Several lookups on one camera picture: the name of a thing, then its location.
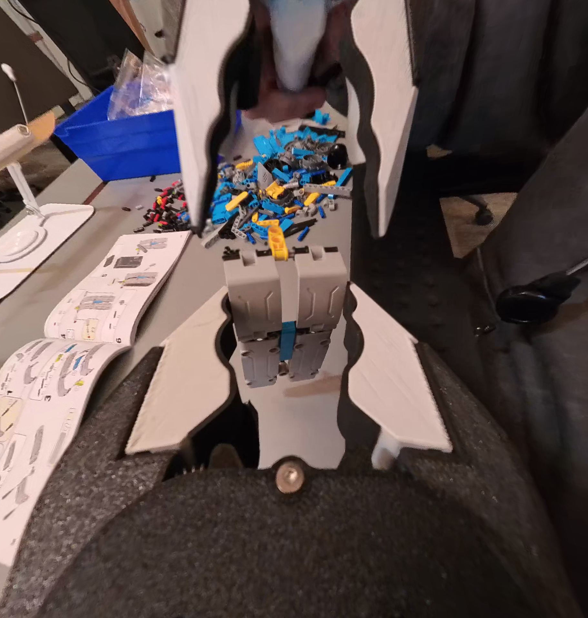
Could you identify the black chair caster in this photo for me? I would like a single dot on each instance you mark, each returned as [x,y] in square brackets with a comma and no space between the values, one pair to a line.
[485,216]

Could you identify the yellow toy connector pin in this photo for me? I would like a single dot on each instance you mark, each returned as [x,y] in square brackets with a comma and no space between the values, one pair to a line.
[278,241]

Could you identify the blue storage bin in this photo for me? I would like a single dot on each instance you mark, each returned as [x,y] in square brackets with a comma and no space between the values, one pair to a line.
[120,140]

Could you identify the open instruction booklet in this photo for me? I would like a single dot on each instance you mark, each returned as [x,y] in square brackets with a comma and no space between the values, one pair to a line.
[43,410]

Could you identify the grey blue toy assembly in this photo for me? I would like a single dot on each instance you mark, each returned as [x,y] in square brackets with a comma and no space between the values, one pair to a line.
[318,299]

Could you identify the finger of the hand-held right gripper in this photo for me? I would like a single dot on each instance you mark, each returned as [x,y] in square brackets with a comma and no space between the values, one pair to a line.
[197,96]
[393,120]

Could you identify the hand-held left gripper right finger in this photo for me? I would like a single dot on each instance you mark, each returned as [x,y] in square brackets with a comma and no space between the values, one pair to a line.
[395,386]

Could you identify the person's grey sweatshirt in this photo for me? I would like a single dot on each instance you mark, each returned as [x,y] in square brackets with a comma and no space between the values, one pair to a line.
[540,434]

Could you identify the pile of toy bricks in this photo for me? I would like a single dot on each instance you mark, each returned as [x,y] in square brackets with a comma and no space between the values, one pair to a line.
[274,183]

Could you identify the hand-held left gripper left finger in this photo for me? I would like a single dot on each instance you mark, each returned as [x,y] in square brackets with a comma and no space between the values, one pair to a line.
[183,386]

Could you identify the person's right hand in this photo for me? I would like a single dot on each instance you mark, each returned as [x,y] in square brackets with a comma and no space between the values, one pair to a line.
[284,106]

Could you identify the clear plastic bag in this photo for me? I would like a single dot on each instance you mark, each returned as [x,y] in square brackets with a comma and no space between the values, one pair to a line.
[135,87]

